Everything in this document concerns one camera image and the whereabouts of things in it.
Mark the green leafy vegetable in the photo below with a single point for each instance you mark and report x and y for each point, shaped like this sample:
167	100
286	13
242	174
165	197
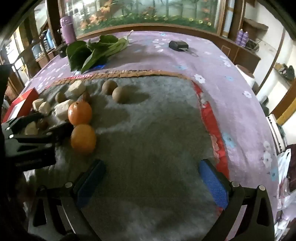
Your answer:
84	56

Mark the grey fluffy mat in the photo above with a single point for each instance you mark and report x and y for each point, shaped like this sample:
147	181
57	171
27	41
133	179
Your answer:
151	147

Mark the orange tangerine with stem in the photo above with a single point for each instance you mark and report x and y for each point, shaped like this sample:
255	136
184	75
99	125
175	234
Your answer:
80	112

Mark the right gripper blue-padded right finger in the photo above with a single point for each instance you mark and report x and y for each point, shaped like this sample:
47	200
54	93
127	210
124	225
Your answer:
257	220

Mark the red cardboard box tray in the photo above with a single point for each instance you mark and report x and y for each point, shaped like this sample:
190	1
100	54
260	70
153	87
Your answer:
22	105

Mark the white paper roll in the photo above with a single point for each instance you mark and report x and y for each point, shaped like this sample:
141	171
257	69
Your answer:
247	75

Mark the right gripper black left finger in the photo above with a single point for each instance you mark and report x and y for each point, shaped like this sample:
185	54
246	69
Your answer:
58	211

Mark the flower painted glass panel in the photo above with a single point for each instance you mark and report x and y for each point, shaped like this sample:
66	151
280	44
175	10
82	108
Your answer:
90	15

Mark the purple floral tablecloth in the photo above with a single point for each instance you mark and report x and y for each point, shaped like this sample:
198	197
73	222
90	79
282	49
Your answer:
242	140

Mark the purple thermos bottle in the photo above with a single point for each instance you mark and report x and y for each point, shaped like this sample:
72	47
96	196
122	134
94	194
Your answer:
68	31

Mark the dark red jujube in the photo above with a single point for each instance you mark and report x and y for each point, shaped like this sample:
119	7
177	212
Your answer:
86	96

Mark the purple spray bottles pair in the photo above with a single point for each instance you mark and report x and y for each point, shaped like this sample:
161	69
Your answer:
242	38

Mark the black car key fob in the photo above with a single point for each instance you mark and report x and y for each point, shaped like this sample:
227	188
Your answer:
179	46

